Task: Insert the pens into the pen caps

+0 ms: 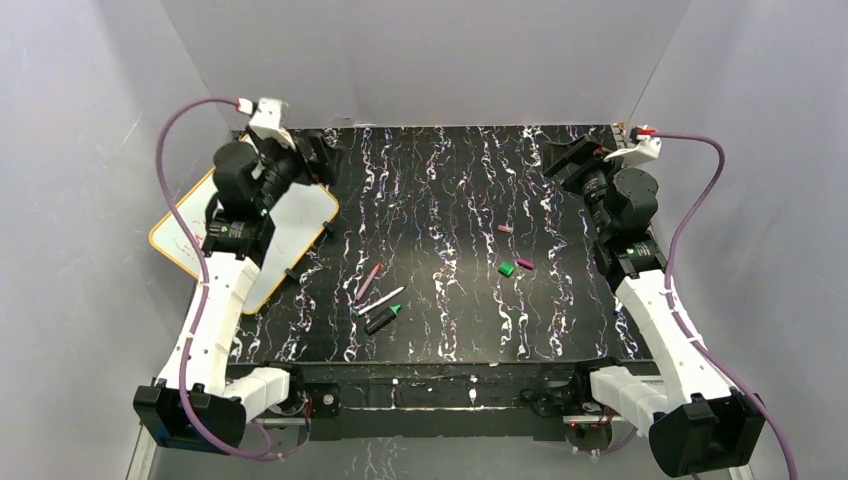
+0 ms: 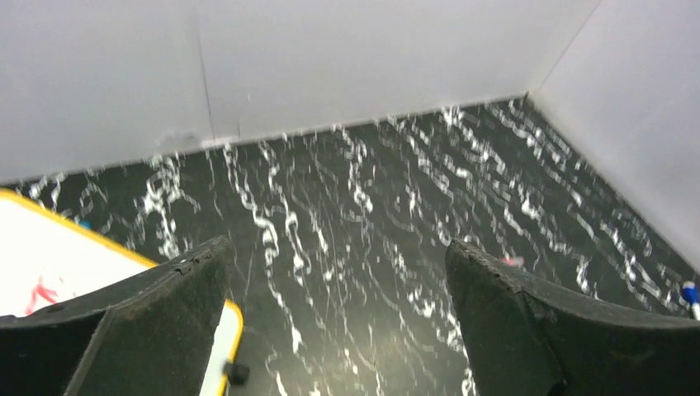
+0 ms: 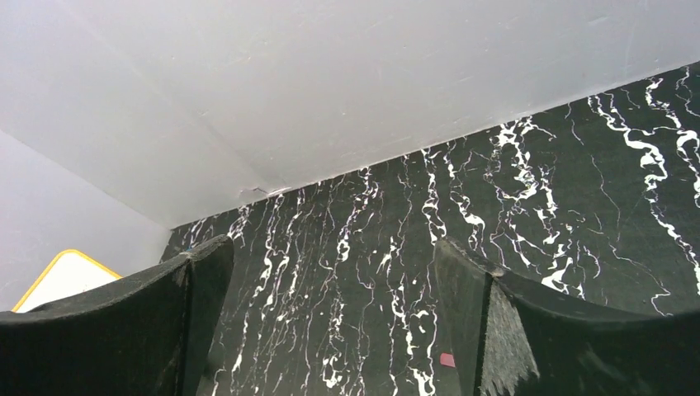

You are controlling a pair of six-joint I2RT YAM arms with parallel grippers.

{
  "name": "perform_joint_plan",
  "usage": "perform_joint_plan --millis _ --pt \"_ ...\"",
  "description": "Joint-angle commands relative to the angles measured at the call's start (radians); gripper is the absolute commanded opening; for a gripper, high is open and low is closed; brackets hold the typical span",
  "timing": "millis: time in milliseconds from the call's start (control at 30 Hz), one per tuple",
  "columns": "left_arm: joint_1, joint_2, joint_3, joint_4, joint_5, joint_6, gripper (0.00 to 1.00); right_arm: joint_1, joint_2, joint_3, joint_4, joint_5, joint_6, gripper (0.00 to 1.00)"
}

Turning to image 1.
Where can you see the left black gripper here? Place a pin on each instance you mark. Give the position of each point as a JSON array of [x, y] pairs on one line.
[[313, 156]]

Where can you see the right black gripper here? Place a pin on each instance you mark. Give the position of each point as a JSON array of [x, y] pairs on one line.
[[573, 160]]

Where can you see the green highlighter cap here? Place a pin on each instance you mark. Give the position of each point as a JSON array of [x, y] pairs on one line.
[[506, 269]]

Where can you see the black green highlighter pen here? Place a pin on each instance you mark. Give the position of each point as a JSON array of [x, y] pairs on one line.
[[382, 319]]

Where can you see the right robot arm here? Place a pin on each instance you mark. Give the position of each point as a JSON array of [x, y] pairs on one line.
[[696, 419]]

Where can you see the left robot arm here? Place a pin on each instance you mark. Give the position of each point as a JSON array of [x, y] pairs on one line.
[[193, 403]]

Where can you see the magenta pen cap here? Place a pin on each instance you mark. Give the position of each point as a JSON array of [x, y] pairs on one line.
[[525, 263]]

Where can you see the pink pen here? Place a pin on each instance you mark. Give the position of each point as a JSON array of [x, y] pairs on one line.
[[366, 285]]

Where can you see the silver pen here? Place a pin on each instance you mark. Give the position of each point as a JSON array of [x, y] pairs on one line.
[[381, 301]]

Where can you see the yellow framed whiteboard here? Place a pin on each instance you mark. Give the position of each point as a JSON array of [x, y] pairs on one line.
[[247, 208]]

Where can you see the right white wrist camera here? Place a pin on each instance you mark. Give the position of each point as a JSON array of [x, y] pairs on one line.
[[644, 147]]

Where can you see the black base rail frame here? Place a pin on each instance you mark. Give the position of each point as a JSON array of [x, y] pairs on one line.
[[490, 399]]

